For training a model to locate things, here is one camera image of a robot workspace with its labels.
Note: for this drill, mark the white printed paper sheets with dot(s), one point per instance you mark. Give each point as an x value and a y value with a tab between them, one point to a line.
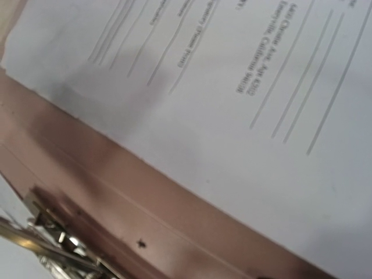
260	108

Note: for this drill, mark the translucent grey plastic sheet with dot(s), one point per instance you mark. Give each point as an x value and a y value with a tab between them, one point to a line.
133	214

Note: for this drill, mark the metal clip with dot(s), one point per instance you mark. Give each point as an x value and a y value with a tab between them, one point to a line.
59	251

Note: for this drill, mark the remaining white paper stack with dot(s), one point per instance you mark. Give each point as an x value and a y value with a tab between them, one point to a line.
17	261

